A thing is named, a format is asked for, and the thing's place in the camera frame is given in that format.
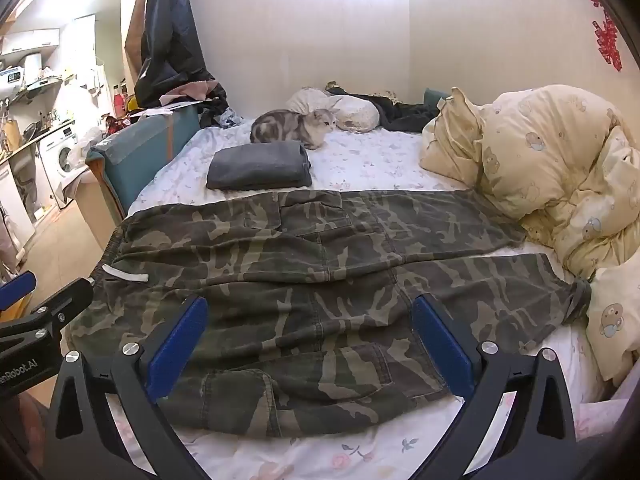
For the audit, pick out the pink cloth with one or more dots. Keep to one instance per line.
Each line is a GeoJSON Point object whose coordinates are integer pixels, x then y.
{"type": "Point", "coordinates": [186, 91]}

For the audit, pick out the beige bed frame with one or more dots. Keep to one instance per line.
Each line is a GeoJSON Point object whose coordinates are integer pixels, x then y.
{"type": "Point", "coordinates": [97, 210]}

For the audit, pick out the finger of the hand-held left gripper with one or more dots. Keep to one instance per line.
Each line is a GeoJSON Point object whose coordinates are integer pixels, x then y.
{"type": "Point", "coordinates": [60, 305]}
{"type": "Point", "coordinates": [15, 291]}

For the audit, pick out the white patterned pillow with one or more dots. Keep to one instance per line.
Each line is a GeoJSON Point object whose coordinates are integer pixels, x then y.
{"type": "Point", "coordinates": [305, 100]}
{"type": "Point", "coordinates": [356, 114]}

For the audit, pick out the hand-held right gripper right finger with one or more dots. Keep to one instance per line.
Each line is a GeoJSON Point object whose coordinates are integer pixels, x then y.
{"type": "Point", "coordinates": [445, 345]}

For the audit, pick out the red bottle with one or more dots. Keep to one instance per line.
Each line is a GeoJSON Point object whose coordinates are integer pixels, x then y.
{"type": "Point", "coordinates": [118, 101]}

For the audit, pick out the white wall cabinet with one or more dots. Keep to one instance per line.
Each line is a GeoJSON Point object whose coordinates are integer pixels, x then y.
{"type": "Point", "coordinates": [30, 40]}

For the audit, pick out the white floral bed sheet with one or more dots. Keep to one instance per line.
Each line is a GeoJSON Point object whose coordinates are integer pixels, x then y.
{"type": "Point", "coordinates": [375, 160]}

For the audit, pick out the cream bear print duvet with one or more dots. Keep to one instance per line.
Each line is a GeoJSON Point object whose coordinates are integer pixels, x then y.
{"type": "Point", "coordinates": [550, 160]}

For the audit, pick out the white plastic bag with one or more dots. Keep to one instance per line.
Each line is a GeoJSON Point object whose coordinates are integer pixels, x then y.
{"type": "Point", "coordinates": [84, 147]}

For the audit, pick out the grey tabby cat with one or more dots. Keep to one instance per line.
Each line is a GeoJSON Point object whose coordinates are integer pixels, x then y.
{"type": "Point", "coordinates": [280, 127]}

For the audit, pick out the black hanging jacket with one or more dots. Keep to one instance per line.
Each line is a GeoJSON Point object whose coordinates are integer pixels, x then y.
{"type": "Point", "coordinates": [170, 35]}

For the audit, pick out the teal bed board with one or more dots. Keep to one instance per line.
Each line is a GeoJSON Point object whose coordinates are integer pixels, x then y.
{"type": "Point", "coordinates": [140, 150]}

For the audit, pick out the teal cushion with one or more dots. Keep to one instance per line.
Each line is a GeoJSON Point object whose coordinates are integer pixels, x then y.
{"type": "Point", "coordinates": [434, 97]}

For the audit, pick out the folded grey garment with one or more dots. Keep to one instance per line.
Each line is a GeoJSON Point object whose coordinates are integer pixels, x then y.
{"type": "Point", "coordinates": [260, 165]}

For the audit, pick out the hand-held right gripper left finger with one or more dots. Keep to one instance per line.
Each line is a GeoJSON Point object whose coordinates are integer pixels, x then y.
{"type": "Point", "coordinates": [175, 345]}

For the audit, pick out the dark clothing heap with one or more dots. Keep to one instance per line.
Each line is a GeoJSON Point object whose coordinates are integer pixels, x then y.
{"type": "Point", "coordinates": [400, 115]}

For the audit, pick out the camouflage pants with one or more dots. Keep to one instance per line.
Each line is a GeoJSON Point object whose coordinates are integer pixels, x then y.
{"type": "Point", "coordinates": [300, 285]}

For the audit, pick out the white washing machine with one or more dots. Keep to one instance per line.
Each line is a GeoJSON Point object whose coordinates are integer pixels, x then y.
{"type": "Point", "coordinates": [57, 160]}

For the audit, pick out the dark clothes pile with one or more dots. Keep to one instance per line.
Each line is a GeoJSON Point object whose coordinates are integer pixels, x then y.
{"type": "Point", "coordinates": [220, 110]}

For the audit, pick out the red paper wall decoration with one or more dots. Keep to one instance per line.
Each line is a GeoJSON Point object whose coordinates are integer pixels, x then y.
{"type": "Point", "coordinates": [607, 40]}

